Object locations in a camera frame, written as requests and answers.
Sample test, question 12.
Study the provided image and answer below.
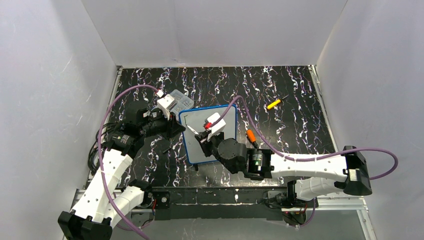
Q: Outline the white marker pen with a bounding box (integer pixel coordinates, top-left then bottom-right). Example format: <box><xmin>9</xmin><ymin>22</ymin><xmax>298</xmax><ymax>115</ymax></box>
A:
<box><xmin>186</xmin><ymin>125</ymin><xmax>199</xmax><ymax>135</ymax></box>

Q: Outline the clear plastic screw box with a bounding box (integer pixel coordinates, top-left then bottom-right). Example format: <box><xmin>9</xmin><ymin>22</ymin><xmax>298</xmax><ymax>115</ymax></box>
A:
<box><xmin>170</xmin><ymin>89</ymin><xmax>194</xmax><ymax>114</ymax></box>

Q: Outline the orange handled screwdriver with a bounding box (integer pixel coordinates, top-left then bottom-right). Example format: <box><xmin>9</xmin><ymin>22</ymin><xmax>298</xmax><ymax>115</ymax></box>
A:
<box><xmin>246</xmin><ymin>129</ymin><xmax>259</xmax><ymax>149</ymax></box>

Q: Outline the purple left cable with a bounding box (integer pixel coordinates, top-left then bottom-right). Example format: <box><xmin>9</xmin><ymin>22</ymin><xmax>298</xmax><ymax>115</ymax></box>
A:
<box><xmin>97</xmin><ymin>84</ymin><xmax>165</xmax><ymax>240</ymax></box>

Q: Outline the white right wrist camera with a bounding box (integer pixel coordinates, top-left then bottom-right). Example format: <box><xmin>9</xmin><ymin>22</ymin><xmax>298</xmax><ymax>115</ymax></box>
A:
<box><xmin>204</xmin><ymin>112</ymin><xmax>226</xmax><ymax>142</ymax></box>

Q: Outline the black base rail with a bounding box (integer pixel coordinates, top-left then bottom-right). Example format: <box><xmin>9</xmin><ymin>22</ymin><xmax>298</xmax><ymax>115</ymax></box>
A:
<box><xmin>133</xmin><ymin>187</ymin><xmax>317</xmax><ymax>221</ymax></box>

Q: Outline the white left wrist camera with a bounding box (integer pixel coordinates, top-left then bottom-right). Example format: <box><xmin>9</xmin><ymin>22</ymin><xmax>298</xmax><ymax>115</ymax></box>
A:
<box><xmin>157</xmin><ymin>94</ymin><xmax>177</xmax><ymax>121</ymax></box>

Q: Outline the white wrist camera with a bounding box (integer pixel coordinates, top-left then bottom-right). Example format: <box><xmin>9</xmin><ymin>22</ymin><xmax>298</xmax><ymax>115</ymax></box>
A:
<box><xmin>157</xmin><ymin>94</ymin><xmax>177</xmax><ymax>121</ymax></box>
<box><xmin>204</xmin><ymin>112</ymin><xmax>226</xmax><ymax>142</ymax></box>

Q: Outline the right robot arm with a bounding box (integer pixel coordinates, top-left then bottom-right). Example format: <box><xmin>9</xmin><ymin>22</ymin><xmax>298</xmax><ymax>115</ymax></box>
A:
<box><xmin>194</xmin><ymin>131</ymin><xmax>373</xmax><ymax>205</ymax></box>

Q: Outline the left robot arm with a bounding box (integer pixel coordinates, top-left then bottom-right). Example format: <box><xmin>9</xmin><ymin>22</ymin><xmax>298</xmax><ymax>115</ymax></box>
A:
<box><xmin>58</xmin><ymin>98</ymin><xmax>186</xmax><ymax>240</ymax></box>

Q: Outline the yellow handled tool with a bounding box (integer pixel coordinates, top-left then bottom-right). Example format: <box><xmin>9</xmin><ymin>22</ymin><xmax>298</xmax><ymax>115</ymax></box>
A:
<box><xmin>266</xmin><ymin>95</ymin><xmax>288</xmax><ymax>110</ymax></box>

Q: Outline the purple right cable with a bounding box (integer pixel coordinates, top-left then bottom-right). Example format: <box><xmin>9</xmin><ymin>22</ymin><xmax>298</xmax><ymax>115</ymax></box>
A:
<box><xmin>210</xmin><ymin>95</ymin><xmax>399</xmax><ymax>181</ymax></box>

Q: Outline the purple cable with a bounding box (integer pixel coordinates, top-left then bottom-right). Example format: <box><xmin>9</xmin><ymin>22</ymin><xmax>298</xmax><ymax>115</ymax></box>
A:
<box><xmin>97</xmin><ymin>84</ymin><xmax>165</xmax><ymax>240</ymax></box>
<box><xmin>210</xmin><ymin>95</ymin><xmax>399</xmax><ymax>181</ymax></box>

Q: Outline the blue framed whiteboard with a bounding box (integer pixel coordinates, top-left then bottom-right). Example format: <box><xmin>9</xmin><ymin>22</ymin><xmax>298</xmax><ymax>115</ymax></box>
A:
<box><xmin>178</xmin><ymin>105</ymin><xmax>238</xmax><ymax>164</ymax></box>

